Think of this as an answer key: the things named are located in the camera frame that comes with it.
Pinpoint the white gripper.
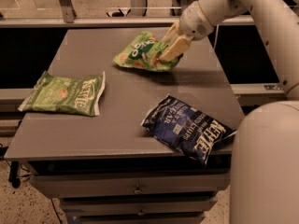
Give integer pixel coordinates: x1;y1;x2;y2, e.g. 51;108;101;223
160;1;214;62

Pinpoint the green rice chip bag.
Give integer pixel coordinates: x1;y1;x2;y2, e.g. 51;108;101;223
113;32;179;72

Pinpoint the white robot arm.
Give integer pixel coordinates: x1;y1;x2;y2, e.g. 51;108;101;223
160;0;299;224

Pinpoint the blue Kettle chip bag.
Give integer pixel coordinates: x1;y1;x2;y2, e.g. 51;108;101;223
141;95;236;166

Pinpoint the green Kettle chip bag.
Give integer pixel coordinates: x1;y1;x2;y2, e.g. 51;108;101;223
19;71;106;117

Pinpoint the grey metal railing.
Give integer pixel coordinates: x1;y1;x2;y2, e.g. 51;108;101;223
0;0;299;29

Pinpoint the grey drawer cabinet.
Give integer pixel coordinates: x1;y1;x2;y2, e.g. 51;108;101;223
6;28;243;224

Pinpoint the white hanging cable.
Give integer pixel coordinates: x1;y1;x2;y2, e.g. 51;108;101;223
213;24;220;49

